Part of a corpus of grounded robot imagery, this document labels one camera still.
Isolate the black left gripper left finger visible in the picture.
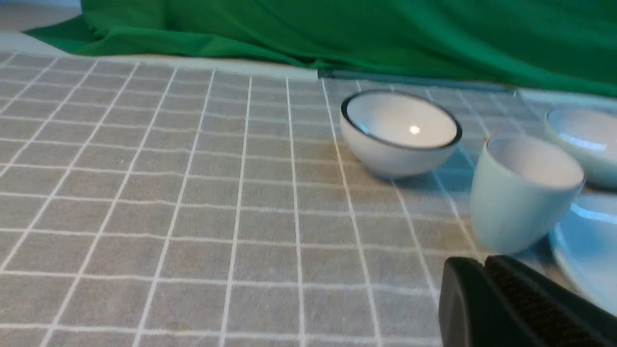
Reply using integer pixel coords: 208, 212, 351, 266
438, 257, 531, 347

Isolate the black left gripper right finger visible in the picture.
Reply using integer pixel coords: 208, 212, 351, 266
484, 255, 617, 347

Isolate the light blue cup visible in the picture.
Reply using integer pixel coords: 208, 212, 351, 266
470, 135, 586, 254

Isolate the light blue large plate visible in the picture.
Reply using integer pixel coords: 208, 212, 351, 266
549, 193, 617, 316

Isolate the light blue shallow bowl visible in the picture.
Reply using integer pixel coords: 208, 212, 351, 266
544, 107, 617, 191

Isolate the white bowl black rim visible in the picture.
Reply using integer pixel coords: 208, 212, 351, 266
339, 90, 463, 179

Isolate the green backdrop cloth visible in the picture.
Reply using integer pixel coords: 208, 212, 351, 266
26, 0, 617, 97

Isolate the grey checked tablecloth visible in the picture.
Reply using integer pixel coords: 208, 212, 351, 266
0, 52, 554, 347

